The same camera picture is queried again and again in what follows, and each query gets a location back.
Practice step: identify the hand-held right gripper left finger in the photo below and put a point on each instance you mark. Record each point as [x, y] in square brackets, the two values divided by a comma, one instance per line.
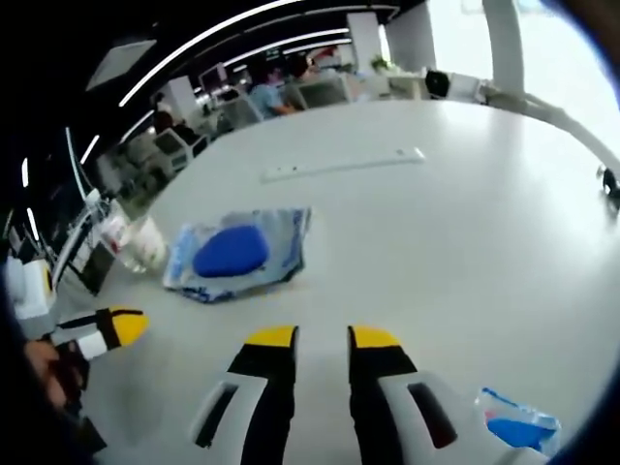
[271, 397]

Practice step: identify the person's left hand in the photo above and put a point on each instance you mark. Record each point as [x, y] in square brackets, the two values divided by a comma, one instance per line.
[55, 373]

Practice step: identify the green potted plant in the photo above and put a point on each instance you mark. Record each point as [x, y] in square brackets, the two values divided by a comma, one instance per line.
[380, 64]

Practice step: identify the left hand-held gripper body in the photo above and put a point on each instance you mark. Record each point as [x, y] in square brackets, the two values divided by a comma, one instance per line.
[31, 295]

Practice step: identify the blue wet wipes packet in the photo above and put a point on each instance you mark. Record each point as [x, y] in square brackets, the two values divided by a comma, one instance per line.
[520, 428]

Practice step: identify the black office chair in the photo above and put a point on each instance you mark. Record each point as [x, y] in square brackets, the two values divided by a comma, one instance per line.
[436, 83]

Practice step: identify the long curved ceiling light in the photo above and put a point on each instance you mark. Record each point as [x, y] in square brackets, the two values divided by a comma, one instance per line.
[203, 43]

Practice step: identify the white paper cup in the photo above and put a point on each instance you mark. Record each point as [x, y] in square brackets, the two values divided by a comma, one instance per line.
[150, 247]

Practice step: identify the blue mouse pad package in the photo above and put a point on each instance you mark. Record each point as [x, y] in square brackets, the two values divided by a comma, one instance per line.
[232, 252]

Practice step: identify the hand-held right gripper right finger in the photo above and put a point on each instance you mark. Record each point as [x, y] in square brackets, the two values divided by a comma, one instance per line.
[378, 397]

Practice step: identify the clear plastic water bottle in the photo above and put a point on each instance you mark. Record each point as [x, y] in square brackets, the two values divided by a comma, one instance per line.
[116, 242]

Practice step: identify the small black device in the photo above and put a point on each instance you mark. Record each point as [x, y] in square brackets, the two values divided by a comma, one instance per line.
[609, 184]

